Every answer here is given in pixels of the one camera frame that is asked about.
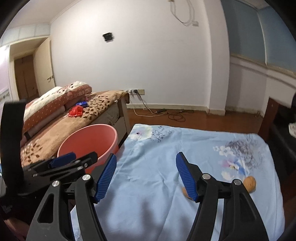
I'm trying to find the white wall cable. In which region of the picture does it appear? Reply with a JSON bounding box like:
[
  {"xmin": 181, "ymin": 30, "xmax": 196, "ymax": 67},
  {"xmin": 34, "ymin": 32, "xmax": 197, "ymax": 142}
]
[{"xmin": 167, "ymin": 0, "xmax": 200, "ymax": 27}]

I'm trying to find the cable on floor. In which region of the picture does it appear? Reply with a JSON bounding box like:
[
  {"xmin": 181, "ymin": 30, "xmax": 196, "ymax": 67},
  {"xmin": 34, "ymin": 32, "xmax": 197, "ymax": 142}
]
[{"xmin": 129, "ymin": 93, "xmax": 195, "ymax": 122}]

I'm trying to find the black wall socket box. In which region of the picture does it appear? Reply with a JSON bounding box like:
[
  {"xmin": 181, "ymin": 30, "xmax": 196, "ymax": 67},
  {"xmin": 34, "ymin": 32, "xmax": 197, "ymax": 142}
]
[{"xmin": 102, "ymin": 32, "xmax": 114, "ymax": 42}]

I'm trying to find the red plastic bag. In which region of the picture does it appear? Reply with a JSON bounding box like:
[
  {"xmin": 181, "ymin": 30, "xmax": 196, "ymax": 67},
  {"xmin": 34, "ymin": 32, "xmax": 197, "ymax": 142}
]
[{"xmin": 68, "ymin": 105, "xmax": 84, "ymax": 118}]

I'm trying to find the red dotted folded quilt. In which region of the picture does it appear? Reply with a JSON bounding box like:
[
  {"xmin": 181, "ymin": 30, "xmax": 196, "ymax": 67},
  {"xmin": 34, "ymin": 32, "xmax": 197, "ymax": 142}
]
[{"xmin": 22, "ymin": 81, "xmax": 92, "ymax": 134}]

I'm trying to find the wooden door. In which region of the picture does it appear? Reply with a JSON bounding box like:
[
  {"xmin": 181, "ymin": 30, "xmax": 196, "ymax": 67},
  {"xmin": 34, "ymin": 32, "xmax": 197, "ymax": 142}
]
[{"xmin": 14, "ymin": 55, "xmax": 39, "ymax": 102}]

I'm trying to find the pink plastic trash bin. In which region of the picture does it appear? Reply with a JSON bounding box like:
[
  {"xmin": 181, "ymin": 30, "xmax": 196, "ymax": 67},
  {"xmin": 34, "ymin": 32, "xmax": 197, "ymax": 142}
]
[{"xmin": 57, "ymin": 124, "xmax": 118, "ymax": 174}]

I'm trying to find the brown walnut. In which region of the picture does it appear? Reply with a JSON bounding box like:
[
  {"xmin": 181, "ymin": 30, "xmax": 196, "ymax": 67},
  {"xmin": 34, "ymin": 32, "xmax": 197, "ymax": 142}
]
[
  {"xmin": 243, "ymin": 176, "xmax": 256, "ymax": 193},
  {"xmin": 182, "ymin": 187, "xmax": 194, "ymax": 200}
]

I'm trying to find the crumpled white cloth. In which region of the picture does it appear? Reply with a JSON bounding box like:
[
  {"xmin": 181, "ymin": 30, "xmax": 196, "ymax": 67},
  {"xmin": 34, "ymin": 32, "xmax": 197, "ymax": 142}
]
[{"xmin": 288, "ymin": 123, "xmax": 296, "ymax": 138}]

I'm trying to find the brown leaf pattern bed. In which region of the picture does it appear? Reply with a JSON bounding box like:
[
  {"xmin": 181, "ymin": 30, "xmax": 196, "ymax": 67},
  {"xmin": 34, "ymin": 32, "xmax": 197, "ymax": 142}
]
[{"xmin": 21, "ymin": 90, "xmax": 131, "ymax": 167}]

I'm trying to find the wall power strip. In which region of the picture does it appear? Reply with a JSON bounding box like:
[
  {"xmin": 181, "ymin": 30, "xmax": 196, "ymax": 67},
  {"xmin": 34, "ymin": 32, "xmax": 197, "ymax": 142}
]
[{"xmin": 127, "ymin": 89, "xmax": 145, "ymax": 95}]

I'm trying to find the blue small packet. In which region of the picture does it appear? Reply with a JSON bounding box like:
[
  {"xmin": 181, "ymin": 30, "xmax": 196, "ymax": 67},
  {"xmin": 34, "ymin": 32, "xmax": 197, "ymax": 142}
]
[{"xmin": 76, "ymin": 101, "xmax": 88, "ymax": 108}]

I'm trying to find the light blue floral tablecloth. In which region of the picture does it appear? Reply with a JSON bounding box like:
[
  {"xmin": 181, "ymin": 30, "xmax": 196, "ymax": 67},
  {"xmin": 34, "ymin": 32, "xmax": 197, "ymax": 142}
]
[{"xmin": 94, "ymin": 123, "xmax": 285, "ymax": 240}]

